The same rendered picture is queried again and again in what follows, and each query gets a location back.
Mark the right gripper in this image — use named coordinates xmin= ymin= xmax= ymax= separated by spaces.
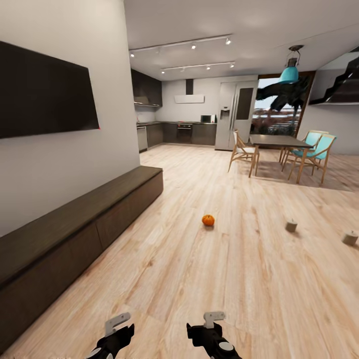
xmin=186 ymin=323 xmax=222 ymax=352

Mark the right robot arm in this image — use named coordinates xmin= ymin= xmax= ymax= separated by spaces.
xmin=186 ymin=311 xmax=242 ymax=359

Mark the pillar candle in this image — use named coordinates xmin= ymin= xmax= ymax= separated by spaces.
xmin=341 ymin=230 xmax=359 ymax=246
xmin=284 ymin=218 xmax=298 ymax=233

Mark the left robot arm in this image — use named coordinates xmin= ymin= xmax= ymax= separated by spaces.
xmin=85 ymin=312 xmax=135 ymax=359

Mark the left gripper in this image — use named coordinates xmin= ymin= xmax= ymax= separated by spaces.
xmin=97 ymin=324 xmax=135 ymax=356

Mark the pumpkin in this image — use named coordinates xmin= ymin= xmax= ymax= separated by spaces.
xmin=201 ymin=214 xmax=215 ymax=226

